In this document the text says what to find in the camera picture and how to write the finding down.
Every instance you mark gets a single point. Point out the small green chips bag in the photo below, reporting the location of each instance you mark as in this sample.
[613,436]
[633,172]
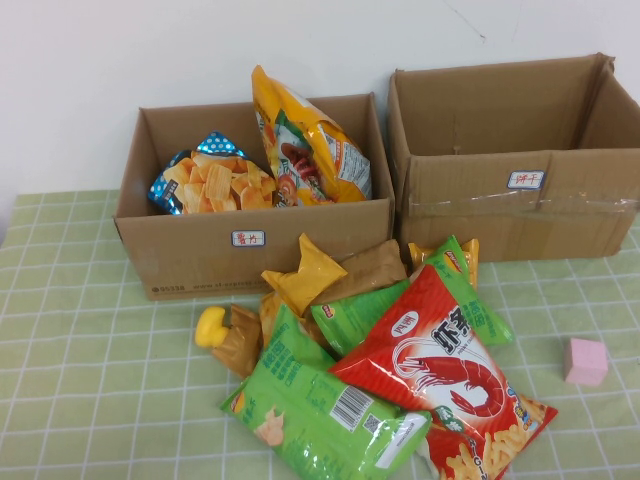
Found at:
[480,320]
[350,315]

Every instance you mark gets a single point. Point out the orange snack packet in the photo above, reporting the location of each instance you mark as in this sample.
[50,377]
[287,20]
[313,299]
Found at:
[267,315]

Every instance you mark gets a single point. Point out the red prawn cracker bag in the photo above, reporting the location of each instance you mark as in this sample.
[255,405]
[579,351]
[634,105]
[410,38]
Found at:
[440,350]

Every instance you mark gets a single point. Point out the pink foam cube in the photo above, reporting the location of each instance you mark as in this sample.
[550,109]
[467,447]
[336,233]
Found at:
[585,360]

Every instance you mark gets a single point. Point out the yellow plastic toy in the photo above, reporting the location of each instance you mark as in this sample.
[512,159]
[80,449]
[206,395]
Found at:
[210,330]

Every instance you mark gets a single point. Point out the yellow snack packet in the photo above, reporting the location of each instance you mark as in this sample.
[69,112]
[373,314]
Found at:
[305,280]
[416,252]

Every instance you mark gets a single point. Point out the large yellow chips bag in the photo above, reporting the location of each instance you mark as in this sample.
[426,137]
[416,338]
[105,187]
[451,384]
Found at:
[310,125]

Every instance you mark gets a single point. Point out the smaller brown cardboard box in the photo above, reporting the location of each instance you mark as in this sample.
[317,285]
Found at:
[200,260]

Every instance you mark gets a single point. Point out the larger brown cardboard box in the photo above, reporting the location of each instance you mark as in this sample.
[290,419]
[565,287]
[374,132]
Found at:
[475,225]

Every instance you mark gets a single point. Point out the brown snack packet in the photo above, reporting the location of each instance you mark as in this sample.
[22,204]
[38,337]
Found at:
[370,270]
[240,345]

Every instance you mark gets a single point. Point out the green checked tablecloth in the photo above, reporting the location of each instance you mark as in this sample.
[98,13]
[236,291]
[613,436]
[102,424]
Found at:
[75,350]

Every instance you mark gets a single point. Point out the green chips bag with barcode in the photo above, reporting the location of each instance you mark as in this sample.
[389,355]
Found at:
[360,435]

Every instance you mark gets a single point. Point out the large green chips bag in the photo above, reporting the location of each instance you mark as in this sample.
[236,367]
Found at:
[277,360]

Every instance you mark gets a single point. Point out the blue polka dot chips bag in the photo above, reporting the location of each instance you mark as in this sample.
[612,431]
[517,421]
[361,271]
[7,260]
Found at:
[215,185]

